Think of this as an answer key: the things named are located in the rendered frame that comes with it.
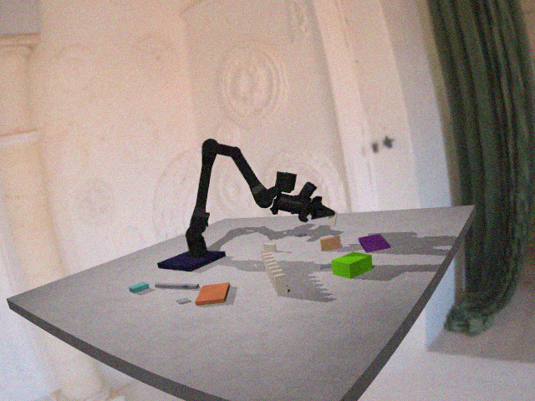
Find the green block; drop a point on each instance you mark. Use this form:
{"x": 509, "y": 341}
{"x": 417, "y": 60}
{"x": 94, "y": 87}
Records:
{"x": 352, "y": 265}

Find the teal rectangular block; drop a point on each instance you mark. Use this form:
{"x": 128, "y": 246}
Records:
{"x": 139, "y": 287}

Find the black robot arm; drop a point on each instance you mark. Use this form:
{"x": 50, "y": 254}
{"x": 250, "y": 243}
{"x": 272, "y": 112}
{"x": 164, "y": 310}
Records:
{"x": 285, "y": 182}

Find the grey long bar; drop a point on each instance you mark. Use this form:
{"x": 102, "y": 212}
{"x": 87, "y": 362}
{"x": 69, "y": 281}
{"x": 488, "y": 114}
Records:
{"x": 175, "y": 286}

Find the purple flat rectangular block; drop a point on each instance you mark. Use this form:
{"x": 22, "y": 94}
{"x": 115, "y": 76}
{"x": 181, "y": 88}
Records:
{"x": 373, "y": 243}

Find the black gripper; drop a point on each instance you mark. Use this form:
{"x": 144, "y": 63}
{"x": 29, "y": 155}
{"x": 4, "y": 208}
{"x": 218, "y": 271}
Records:
{"x": 314, "y": 207}

